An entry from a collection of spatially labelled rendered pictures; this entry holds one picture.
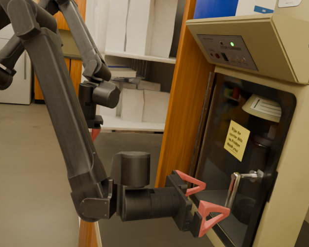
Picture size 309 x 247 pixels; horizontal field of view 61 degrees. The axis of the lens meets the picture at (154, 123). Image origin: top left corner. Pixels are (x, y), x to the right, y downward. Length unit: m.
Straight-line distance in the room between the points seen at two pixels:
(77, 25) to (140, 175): 0.65
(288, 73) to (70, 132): 0.41
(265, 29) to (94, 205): 0.42
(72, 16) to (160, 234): 0.77
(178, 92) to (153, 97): 0.98
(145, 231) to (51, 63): 0.51
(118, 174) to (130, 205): 0.06
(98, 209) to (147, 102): 1.35
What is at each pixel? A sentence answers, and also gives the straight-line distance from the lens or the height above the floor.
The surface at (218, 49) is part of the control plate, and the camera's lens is 0.67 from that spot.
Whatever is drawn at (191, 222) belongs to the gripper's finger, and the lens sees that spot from 0.53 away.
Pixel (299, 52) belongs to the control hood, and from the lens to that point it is 0.51.
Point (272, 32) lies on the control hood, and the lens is 0.48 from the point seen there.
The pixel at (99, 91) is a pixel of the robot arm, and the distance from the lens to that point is 0.78.
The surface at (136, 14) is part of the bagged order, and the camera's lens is 1.70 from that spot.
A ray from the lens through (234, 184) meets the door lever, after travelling 0.59.
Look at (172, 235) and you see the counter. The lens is 0.80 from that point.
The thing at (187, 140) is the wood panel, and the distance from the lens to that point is 0.88.
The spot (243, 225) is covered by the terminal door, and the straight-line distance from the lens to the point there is 0.67.
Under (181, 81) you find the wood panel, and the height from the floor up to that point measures 1.34.
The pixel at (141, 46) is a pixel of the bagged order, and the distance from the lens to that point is 1.70.
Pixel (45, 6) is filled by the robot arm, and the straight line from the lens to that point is 1.16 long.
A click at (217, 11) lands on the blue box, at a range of 0.64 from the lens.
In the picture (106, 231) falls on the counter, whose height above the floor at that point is 0.94.
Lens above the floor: 1.44
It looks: 17 degrees down
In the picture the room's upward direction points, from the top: 9 degrees clockwise
